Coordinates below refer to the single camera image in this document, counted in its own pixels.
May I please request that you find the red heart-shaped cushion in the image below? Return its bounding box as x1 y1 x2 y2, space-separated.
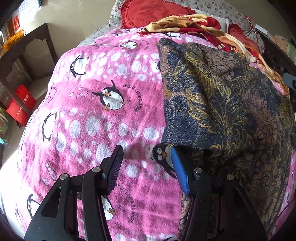
120 0 196 29

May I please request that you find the red gift bag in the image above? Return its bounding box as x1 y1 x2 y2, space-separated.
16 84 37 110
6 99 29 126

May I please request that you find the yellow plastic basket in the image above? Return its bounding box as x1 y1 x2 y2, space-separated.
2 29 26 52

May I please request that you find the dark floral patterned garment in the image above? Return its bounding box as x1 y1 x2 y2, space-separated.
157 38 295 237

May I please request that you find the pink penguin blanket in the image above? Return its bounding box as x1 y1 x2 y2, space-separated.
2 29 295 240

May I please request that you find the red gift bag front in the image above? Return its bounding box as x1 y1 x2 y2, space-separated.
6 99 29 126

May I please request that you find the colourful floral bag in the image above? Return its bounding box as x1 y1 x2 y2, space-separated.
0 107 12 146

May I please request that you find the floral white pillow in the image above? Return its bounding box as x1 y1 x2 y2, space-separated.
108 0 265 53

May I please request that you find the dark wooden side table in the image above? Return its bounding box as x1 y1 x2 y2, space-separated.
0 22 59 116

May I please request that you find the red yellow crumpled blanket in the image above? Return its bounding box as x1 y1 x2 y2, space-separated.
140 14 290 95

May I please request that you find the red gift bag rear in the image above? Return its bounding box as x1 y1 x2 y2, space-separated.
16 84 37 110

